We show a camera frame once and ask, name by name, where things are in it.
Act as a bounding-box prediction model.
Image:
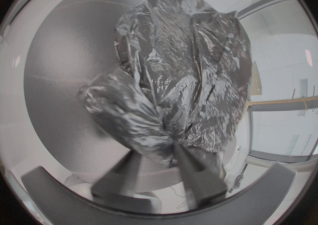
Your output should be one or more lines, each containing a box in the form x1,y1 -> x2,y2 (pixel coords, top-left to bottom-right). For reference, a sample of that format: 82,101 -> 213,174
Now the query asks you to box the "grey round side table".
24,0 -> 251,192

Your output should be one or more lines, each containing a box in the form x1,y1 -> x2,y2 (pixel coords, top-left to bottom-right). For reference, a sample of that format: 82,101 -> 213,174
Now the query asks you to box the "wooden coat rack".
247,89 -> 318,114

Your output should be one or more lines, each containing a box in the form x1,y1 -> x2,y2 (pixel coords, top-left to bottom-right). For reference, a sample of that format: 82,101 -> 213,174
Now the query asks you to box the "black cable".
170,185 -> 189,209

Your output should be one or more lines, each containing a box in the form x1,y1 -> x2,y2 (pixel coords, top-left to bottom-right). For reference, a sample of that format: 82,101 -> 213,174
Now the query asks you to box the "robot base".
65,173 -> 163,216

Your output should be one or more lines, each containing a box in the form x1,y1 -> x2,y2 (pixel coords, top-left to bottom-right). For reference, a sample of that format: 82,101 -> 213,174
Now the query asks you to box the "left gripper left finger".
91,150 -> 144,198

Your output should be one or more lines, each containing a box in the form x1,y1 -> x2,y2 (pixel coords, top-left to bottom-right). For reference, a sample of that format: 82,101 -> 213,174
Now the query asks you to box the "black plastic bag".
78,0 -> 252,180

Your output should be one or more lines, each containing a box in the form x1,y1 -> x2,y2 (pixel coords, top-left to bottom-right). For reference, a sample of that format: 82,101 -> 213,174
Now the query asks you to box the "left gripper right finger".
173,143 -> 228,211

